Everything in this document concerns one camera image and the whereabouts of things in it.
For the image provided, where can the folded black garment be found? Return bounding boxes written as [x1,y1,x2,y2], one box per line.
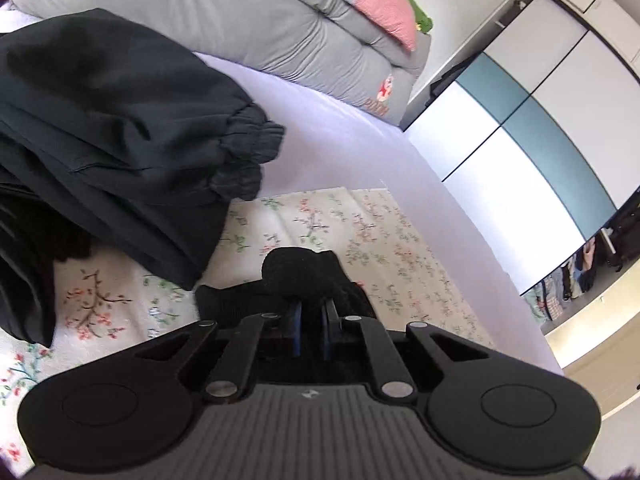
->
[0,180,96,348]

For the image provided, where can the floral blanket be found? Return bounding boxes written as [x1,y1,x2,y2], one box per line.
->
[0,187,498,476]

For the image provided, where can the white and blue wardrobe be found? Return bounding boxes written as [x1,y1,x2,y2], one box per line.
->
[400,0,640,296]

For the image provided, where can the pink checked pillow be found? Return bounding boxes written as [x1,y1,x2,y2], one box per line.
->
[337,0,418,52]

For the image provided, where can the shelf of folded clothes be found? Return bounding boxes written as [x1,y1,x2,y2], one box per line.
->
[522,200,640,326]

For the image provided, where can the grey padded cushion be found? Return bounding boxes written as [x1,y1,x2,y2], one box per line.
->
[10,0,433,128]

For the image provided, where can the green plush toy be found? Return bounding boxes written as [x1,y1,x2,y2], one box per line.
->
[404,0,435,35]

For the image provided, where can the dark grey folded pants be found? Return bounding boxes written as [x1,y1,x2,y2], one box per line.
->
[0,8,286,291]

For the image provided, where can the black pants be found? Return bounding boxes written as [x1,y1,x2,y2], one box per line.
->
[195,247,381,386]

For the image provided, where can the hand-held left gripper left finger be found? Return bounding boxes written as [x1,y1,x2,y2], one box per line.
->
[135,302,303,401]

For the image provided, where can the bed with lilac sheet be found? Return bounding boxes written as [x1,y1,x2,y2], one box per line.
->
[0,2,563,376]

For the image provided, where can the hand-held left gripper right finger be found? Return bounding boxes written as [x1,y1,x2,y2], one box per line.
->
[320,299,491,401]

